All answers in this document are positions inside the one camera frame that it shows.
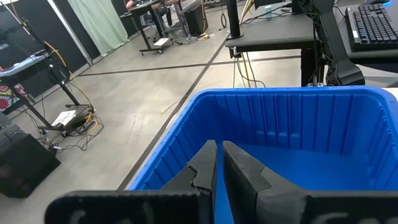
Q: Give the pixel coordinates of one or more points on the black rolling stand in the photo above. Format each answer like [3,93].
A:
[21,67]

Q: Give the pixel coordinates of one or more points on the black standing desk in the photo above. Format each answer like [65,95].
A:
[143,7]

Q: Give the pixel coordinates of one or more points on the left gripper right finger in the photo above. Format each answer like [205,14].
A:
[242,174]

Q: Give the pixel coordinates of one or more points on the black monitor pole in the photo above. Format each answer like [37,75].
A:
[234,18]

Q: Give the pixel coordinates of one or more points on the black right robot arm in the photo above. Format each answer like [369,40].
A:
[335,46]

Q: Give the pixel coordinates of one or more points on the backlit black keyboard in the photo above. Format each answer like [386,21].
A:
[373,25]

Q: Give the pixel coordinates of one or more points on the black equipment box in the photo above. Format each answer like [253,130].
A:
[25,165]

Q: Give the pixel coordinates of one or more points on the colourful patterned cloth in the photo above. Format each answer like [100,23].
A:
[9,98]

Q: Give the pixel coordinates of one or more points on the white paper sheet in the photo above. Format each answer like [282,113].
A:
[63,118]

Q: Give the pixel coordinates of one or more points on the blue plastic bin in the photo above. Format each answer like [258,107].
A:
[311,130]

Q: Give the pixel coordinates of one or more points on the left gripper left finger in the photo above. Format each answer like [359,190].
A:
[205,161]

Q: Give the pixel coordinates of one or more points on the pale green curtain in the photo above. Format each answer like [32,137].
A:
[99,25]

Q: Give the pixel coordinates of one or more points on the black computer tower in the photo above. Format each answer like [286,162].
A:
[196,18]

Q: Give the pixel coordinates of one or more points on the white box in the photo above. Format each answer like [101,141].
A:
[162,42]

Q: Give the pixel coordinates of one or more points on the dark grey desk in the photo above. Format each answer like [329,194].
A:
[273,34]

